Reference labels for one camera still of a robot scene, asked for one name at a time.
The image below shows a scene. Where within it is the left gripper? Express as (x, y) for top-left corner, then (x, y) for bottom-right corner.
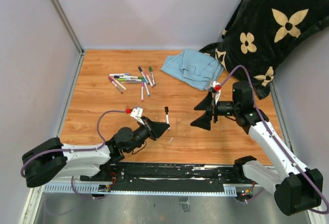
(126, 116), (170, 153)

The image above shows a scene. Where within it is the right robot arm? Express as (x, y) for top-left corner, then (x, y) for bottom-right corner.
(191, 81), (323, 216)

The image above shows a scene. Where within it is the purple cable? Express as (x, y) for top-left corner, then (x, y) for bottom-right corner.
(20, 109), (128, 200)
(220, 64), (329, 215)

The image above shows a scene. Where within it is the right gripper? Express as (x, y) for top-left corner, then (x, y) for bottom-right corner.
(191, 91), (239, 130)

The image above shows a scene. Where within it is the aluminium corner post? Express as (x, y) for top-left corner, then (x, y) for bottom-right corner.
(50, 0), (84, 54)

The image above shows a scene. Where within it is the black marker pen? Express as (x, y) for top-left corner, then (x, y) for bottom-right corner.
(164, 106), (170, 130)

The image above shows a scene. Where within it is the red pink cap marker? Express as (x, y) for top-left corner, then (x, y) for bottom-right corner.
(144, 71), (154, 88)

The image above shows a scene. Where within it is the dark blue cap marker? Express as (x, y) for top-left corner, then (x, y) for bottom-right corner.
(138, 66), (150, 85)

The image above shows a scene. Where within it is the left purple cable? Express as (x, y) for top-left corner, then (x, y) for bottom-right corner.
(20, 109), (128, 200)

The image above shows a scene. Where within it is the light blue cloth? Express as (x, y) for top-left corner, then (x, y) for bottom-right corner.
(161, 49), (224, 91)

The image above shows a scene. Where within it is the magenta cap marker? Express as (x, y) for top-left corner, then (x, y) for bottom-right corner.
(108, 77), (126, 94)

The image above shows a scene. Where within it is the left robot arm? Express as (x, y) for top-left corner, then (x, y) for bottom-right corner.
(21, 116), (170, 188)

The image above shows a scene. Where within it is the black floral blanket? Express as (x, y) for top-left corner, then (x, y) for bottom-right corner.
(201, 0), (328, 99)

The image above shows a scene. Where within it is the lavender marker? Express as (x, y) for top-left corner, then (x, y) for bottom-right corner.
(122, 81), (143, 84)

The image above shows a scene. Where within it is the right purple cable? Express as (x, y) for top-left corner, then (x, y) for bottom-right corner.
(220, 64), (329, 215)

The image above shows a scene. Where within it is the light green marker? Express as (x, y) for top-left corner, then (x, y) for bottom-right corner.
(116, 78), (143, 82)

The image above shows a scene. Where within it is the light blue cap marker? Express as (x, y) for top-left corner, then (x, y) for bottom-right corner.
(143, 78), (151, 97)

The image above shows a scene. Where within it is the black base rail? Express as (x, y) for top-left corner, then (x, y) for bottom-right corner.
(78, 162), (252, 193)

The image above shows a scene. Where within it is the green cap marker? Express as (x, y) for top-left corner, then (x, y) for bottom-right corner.
(149, 66), (156, 86)

